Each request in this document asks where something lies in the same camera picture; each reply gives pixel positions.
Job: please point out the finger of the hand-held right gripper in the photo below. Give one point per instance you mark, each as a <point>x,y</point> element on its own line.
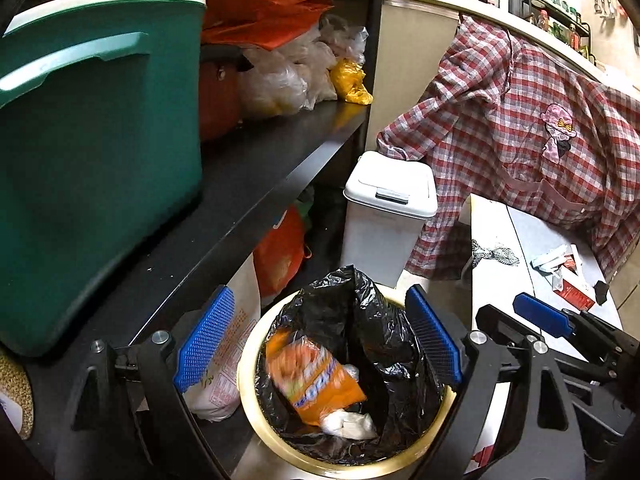
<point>542,315</point>
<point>500,325</point>

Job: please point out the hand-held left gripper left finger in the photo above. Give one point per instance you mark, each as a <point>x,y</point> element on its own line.
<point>205,337</point>

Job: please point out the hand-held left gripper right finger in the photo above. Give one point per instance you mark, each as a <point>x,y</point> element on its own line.
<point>432,335</point>

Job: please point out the red ointment box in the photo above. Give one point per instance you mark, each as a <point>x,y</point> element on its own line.
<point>575,295</point>

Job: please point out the black bin liner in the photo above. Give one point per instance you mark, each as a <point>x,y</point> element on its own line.
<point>390,360</point>

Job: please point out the white blue sachet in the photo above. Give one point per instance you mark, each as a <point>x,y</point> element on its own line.
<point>547,261</point>

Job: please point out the yellow round trash bin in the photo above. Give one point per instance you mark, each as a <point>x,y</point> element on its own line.
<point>250,395</point>

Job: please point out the clear plastic wrap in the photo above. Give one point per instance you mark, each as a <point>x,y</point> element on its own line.
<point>351,372</point>

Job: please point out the orange snack bag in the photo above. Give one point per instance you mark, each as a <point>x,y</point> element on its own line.
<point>310,375</point>

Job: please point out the white paper napkin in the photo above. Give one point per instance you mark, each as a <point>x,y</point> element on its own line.
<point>350,422</point>

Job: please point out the white printed sack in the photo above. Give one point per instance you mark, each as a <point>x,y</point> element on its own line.
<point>230,375</point>

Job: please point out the small black clip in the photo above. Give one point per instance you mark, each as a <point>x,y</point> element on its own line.
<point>601,292</point>

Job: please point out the orange shopping bag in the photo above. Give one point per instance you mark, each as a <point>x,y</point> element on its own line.
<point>280,255</point>

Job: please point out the white lidded bin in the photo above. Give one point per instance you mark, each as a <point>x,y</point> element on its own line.
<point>385,210</point>

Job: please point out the black shelf rack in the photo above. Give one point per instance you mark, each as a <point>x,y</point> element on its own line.
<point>250,175</point>

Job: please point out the green plastic bucket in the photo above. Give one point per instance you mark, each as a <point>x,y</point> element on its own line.
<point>90,185</point>

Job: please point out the red plaid smock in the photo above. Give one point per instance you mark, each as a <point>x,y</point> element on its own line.
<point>500,125</point>

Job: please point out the gold woven trivet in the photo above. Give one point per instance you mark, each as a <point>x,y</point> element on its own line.
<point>17,395</point>

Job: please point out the red cooking pot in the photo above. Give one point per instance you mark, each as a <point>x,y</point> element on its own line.
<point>220,95</point>

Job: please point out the clear plastic bags bundle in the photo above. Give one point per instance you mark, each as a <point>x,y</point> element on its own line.
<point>280,85</point>

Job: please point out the yellow plastic bag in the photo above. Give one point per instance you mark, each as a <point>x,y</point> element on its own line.
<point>352,82</point>

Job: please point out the black spice rack with bottles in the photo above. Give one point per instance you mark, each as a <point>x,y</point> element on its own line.
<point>555,15</point>

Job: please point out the white kitchen countertop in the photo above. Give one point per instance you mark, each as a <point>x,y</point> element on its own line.
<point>500,17</point>

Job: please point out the orange red fabric bag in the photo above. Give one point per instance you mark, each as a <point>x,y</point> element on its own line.
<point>260,0</point>

